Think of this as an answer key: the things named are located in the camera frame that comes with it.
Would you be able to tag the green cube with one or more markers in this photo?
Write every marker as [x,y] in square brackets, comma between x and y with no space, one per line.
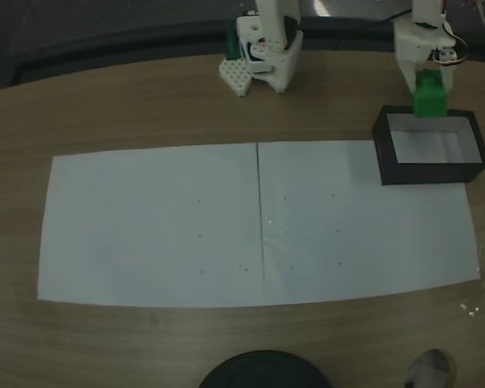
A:
[428,101]

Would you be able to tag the dark brown open box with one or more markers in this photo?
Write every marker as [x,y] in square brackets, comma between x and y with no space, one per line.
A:
[428,175]

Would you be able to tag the white paper sheet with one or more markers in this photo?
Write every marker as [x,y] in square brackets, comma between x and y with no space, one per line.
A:
[125,242]
[368,242]

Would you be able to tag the green table clamp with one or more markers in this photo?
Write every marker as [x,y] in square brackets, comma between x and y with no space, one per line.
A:
[232,44]

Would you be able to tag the grey mottled object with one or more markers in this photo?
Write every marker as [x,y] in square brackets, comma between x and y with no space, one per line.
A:
[430,369]

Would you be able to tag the black round object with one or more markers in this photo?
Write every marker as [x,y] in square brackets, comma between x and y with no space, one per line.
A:
[262,372]

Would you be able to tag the white perforated base plate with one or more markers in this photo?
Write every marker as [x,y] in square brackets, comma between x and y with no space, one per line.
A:
[232,74]

